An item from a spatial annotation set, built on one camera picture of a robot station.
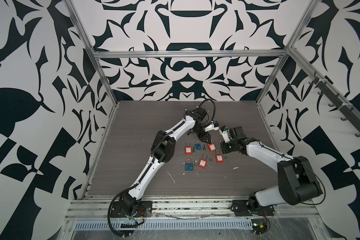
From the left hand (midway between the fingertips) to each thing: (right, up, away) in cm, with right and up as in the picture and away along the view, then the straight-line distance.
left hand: (210, 138), depth 96 cm
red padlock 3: (-6, -13, -9) cm, 17 cm away
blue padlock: (-8, -5, +1) cm, 9 cm away
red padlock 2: (-14, -7, -2) cm, 16 cm away
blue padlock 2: (-14, -15, -8) cm, 22 cm away
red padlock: (0, -5, -2) cm, 5 cm away
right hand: (+7, -3, -4) cm, 9 cm away
